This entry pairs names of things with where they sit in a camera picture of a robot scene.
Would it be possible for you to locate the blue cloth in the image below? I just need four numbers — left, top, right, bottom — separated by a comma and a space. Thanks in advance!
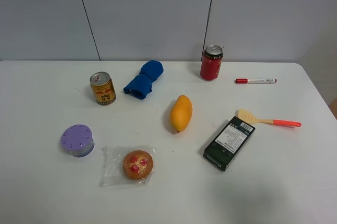
123, 60, 164, 100

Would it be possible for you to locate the yellow mango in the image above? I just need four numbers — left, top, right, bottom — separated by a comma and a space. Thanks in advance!
170, 95, 193, 133

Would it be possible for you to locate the red soda can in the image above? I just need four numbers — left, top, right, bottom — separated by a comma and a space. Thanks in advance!
200, 45, 223, 81

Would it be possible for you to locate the gold energy drink can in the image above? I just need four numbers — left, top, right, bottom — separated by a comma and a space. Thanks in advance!
90, 72, 116, 105

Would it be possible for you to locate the red capped white marker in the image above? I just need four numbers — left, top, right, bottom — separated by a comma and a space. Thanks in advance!
234, 78, 277, 84

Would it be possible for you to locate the black printed box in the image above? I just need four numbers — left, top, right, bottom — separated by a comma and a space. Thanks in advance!
203, 116, 255, 171

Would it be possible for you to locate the wrapped orange pastry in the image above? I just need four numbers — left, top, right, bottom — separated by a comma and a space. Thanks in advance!
100, 146, 156, 189

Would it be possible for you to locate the purple lidded round container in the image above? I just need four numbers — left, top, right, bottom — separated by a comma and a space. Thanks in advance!
60, 124, 95, 158

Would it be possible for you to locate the spatula with red handle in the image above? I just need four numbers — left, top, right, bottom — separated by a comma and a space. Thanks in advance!
235, 109, 302, 127

